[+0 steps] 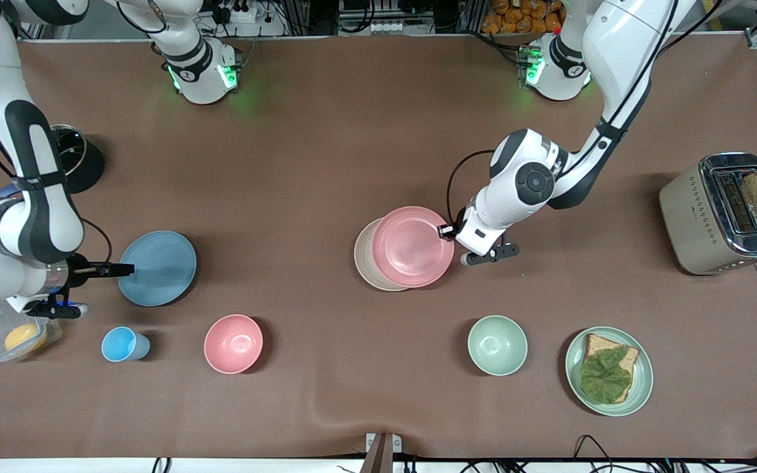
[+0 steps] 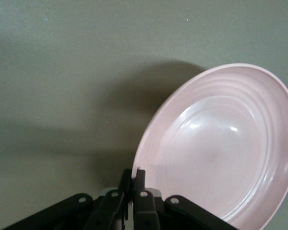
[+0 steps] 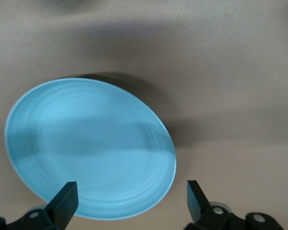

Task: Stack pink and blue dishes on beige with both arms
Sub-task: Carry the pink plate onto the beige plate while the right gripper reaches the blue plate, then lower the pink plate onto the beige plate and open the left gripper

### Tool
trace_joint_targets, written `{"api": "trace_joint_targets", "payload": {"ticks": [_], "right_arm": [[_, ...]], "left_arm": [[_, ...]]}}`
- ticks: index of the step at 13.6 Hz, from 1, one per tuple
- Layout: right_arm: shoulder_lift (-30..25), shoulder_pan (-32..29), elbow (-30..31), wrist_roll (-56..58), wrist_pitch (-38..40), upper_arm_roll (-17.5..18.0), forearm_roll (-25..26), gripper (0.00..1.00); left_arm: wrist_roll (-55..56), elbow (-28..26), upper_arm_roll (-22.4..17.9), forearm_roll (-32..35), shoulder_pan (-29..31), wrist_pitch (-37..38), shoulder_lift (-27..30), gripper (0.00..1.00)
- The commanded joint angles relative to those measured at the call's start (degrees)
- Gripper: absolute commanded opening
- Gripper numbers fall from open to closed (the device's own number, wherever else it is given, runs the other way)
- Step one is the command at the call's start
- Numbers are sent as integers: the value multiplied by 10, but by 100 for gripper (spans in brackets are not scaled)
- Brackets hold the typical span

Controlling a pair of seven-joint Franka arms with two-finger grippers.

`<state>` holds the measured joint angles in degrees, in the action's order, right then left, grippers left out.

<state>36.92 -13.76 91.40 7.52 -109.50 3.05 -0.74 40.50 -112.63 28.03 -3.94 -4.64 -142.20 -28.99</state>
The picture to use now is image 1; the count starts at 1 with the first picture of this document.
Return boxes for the pink plate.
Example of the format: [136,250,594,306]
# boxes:
[372,206,456,288]

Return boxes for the blue plate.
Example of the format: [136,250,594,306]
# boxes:
[118,230,198,307]

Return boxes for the blue cup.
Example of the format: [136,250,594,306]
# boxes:
[101,326,151,363]

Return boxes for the yellow food piece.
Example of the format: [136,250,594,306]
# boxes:
[4,322,48,355]

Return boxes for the beige plate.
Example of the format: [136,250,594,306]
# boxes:
[354,218,412,292]

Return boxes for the black round pot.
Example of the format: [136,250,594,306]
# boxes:
[50,124,106,194]

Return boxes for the green bowl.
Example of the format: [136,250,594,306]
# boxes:
[467,315,528,376]

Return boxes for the brown table cloth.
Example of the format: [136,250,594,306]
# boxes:
[0,33,757,461]

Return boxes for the pink bowl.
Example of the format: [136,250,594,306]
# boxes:
[204,314,264,375]

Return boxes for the brown bread slice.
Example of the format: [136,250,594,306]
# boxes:
[579,333,640,404]

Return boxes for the green lettuce leaf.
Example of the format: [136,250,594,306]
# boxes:
[580,347,633,404]

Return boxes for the beige chrome toaster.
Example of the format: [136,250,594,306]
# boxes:
[658,152,757,277]

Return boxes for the green plate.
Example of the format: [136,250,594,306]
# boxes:
[564,326,654,417]

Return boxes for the white power strip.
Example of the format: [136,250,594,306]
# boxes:
[211,0,262,26]

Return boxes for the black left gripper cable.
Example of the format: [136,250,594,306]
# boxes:
[446,0,724,224]

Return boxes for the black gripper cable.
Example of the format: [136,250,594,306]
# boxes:
[0,0,113,265]
[446,0,724,224]

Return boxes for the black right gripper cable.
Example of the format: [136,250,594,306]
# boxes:
[0,0,113,265]

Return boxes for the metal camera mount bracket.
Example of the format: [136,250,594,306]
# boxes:
[360,432,403,473]

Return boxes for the thin black cable loop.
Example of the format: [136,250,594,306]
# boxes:
[572,434,616,473]

